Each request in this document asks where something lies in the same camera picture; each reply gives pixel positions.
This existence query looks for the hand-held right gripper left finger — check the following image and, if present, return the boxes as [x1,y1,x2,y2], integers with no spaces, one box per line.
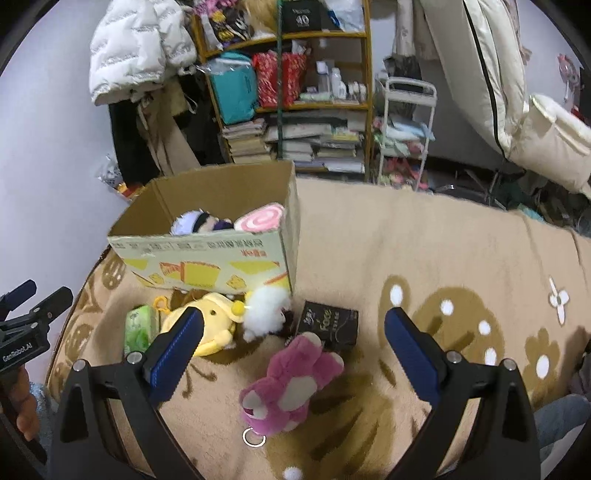
[46,305,206,480]

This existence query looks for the blonde wig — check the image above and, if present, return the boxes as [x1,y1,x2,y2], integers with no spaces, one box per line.
[244,0,279,38]

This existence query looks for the person's leg in jeans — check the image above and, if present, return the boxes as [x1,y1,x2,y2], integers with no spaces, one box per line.
[531,392,591,464]

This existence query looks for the white trolley cart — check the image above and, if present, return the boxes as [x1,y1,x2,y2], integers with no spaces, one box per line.
[375,76,437,188]

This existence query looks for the row of toiletry bottles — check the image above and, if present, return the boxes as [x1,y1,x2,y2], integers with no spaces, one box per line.
[300,65,369,102]

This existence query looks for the pink swirl plush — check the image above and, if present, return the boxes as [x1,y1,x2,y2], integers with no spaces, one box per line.
[233,203,285,232]

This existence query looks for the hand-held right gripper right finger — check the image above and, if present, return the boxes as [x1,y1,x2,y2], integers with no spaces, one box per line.
[384,307,543,480]

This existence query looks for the black hanging coat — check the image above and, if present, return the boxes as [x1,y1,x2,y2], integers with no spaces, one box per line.
[108,74,220,185]

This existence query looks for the pink wall decoration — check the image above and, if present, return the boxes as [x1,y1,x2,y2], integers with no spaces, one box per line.
[556,53,583,103]

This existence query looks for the white fluffy plush toy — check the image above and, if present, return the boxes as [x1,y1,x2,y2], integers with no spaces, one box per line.
[242,286,293,343]

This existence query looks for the stack of books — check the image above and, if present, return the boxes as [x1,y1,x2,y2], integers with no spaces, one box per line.
[221,111,368,175]

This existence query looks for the white puffer jacket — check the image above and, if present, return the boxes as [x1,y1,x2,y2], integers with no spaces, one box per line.
[89,0,199,106]

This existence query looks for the purple-haired plush doll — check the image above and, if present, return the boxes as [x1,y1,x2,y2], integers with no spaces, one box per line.
[172,210,235,236]

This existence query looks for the white plastic bag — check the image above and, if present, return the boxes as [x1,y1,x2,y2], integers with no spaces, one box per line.
[323,0,366,32]

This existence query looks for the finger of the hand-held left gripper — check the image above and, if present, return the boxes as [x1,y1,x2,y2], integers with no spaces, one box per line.
[27,286,75,326]
[0,279,38,315]

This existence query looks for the teal bag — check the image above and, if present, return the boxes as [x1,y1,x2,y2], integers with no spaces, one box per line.
[208,53,258,124]

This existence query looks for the printed cardboard box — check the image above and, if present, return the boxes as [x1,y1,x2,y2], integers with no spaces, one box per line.
[107,160,302,296]

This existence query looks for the small black box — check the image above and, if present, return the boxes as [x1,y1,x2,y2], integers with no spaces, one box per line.
[295,300,360,354]

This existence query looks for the beige patterned blanket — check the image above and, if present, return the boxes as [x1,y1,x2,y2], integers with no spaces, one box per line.
[46,178,591,480]

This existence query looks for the wooden shelf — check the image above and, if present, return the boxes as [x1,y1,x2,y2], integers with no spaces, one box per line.
[191,0,374,183]

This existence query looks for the green tissue packet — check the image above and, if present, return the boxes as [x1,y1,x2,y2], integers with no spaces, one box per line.
[123,305,161,357]

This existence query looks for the cream padded recliner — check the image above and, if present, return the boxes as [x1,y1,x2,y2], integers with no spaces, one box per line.
[416,0,591,199]

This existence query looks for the red gift bag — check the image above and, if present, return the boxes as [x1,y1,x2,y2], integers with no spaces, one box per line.
[253,51,308,109]

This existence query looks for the pale floral curtain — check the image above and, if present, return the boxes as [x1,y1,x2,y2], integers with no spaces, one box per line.
[392,0,439,63]

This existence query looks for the black gift box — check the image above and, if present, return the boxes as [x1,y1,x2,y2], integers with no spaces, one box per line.
[281,0,324,34]

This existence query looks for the person's left hand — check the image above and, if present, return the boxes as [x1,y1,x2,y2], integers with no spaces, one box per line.
[10,369,41,443]

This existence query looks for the green pole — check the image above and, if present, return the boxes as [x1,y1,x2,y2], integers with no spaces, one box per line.
[276,0,285,162]

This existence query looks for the pink bear plush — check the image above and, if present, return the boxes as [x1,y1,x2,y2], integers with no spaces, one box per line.
[239,333,345,448]

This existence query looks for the yellow plush toy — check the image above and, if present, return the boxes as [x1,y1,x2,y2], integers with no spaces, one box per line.
[154,292,247,358]

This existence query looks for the beige hanging trousers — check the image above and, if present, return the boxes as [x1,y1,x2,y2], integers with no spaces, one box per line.
[137,85,206,178]

